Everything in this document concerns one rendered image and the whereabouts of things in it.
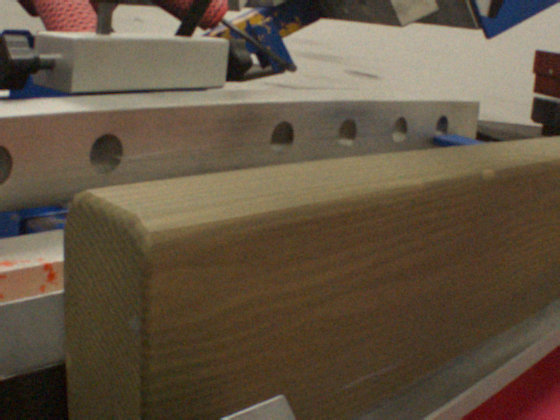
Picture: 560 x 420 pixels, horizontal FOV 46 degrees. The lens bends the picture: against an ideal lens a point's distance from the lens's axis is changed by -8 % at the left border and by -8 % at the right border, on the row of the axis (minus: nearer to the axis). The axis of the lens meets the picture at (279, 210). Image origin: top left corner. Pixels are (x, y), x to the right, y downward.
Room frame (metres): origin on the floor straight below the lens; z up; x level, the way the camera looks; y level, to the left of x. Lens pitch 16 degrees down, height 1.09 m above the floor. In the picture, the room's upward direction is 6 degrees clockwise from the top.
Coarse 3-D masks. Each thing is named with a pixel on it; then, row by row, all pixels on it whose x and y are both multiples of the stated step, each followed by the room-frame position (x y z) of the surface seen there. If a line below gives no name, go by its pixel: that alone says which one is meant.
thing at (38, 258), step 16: (0, 240) 0.28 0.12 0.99; (16, 240) 0.28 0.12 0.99; (32, 240) 0.28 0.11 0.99; (48, 240) 0.29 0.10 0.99; (0, 256) 0.26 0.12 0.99; (16, 256) 0.26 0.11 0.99; (32, 256) 0.26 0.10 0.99; (48, 256) 0.27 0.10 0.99; (0, 272) 0.24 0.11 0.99; (16, 272) 0.25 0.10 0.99; (32, 272) 0.25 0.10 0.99; (48, 272) 0.26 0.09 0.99; (0, 288) 0.24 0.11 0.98; (16, 288) 0.25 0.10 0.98; (32, 288) 0.25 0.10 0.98; (48, 288) 0.26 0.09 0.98
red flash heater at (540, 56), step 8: (536, 56) 1.38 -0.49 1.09; (544, 56) 1.35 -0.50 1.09; (552, 56) 1.33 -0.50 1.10; (536, 64) 1.37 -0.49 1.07; (544, 64) 1.35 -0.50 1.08; (552, 64) 1.33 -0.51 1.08; (536, 72) 1.37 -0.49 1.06; (544, 72) 1.35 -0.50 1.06; (552, 72) 1.32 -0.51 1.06; (536, 80) 1.38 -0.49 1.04; (544, 80) 1.35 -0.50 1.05; (552, 80) 1.33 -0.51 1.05; (536, 88) 1.37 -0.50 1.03; (544, 88) 1.35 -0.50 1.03; (552, 88) 1.32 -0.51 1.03; (552, 96) 1.32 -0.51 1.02
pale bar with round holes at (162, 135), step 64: (0, 128) 0.31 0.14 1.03; (64, 128) 0.34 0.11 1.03; (128, 128) 0.37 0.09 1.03; (192, 128) 0.40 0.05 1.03; (256, 128) 0.44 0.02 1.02; (320, 128) 0.49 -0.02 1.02; (384, 128) 0.54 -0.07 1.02; (448, 128) 0.62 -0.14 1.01; (0, 192) 0.31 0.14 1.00; (64, 192) 0.34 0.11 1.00
